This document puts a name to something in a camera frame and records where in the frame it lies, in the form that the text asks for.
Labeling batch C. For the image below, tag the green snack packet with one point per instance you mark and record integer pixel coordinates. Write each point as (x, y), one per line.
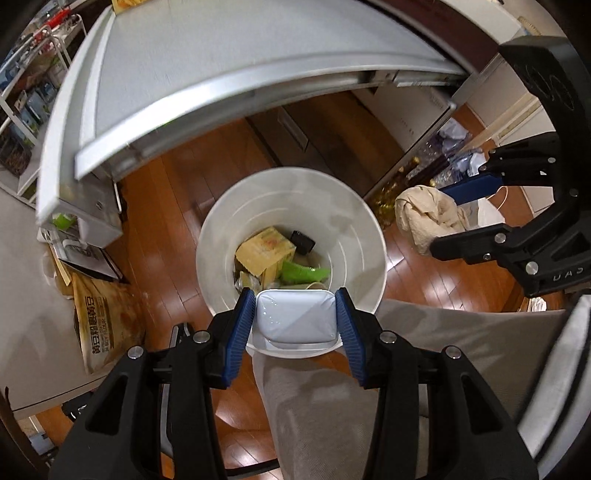
(300, 273)

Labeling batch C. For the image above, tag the beige crumpled cloth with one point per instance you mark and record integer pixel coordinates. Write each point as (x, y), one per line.
(425, 212)

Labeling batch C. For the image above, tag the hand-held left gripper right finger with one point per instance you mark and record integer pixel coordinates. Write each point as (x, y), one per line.
(353, 337)

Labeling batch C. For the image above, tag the pile of golden packets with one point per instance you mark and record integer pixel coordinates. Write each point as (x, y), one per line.
(392, 198)

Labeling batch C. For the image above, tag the white trash bin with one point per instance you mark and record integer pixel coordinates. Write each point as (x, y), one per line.
(295, 203)

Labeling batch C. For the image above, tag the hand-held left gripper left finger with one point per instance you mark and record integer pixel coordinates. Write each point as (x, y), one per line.
(238, 334)

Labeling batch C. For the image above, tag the small white plastic container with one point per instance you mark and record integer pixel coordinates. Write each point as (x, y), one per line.
(295, 318)

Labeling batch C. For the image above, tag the yellow instant coffee box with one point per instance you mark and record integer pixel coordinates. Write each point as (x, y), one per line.
(263, 249)

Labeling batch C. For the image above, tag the white face mask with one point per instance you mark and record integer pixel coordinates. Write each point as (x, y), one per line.
(487, 212)

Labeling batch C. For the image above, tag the green plastic item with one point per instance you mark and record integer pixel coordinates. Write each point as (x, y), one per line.
(64, 221)

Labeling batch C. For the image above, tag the row of blue packets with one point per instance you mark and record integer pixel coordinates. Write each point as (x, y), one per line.
(32, 106)

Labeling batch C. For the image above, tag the dark magazine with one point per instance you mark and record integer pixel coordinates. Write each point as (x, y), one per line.
(87, 258)

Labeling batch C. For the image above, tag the red plastic item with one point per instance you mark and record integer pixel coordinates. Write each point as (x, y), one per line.
(60, 18)

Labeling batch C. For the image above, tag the grey pants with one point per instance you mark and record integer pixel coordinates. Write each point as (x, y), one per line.
(323, 415)

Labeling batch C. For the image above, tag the white drawer unit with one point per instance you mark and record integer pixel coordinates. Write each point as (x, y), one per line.
(92, 217)

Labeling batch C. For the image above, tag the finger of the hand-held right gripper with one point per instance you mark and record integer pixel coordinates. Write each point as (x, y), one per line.
(475, 244)
(471, 189)

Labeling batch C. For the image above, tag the yellow snack wrapper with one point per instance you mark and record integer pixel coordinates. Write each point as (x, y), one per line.
(244, 280)

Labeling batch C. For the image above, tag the dark brown plastic tray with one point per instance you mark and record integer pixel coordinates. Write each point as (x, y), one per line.
(302, 241)

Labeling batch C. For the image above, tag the brown flour bag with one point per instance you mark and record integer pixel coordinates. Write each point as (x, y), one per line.
(106, 323)

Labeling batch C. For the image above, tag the white cabinet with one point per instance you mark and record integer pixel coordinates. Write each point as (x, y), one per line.
(415, 115)

